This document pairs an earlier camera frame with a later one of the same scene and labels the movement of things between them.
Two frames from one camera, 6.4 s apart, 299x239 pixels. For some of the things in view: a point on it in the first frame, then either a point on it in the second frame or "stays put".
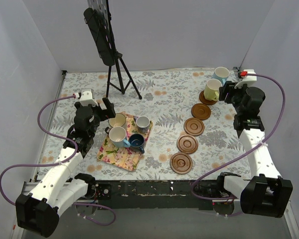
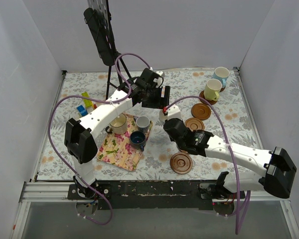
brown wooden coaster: [194, 126] stays put
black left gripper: [105, 108] → [166, 97]
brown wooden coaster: [201, 111] stays put
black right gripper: [225, 91] → [171, 125]
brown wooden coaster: [181, 163] stays put
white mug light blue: [222, 73] stays put
